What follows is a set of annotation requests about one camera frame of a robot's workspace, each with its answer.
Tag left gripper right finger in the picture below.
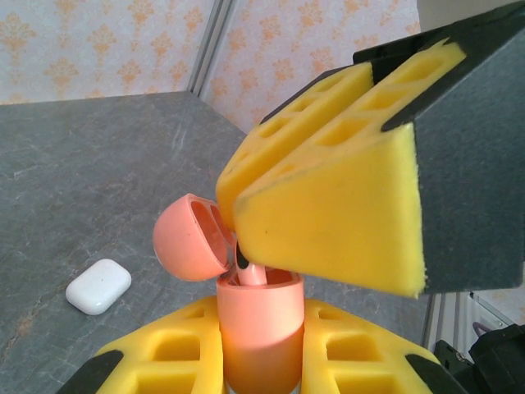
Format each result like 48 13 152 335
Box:
301 297 468 394

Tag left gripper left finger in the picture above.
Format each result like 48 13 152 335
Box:
55 295 226 394

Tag white earbud charging case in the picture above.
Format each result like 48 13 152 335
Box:
65 258 133 316

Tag pink earbud charging case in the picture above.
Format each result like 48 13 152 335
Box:
152 192 305 394

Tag pink wireless earbud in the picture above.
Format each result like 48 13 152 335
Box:
234 240 268 287

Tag wide aluminium mounting beam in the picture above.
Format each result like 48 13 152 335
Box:
421 291 525 362

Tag aluminium corner post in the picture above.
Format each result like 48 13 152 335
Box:
187 0 237 102

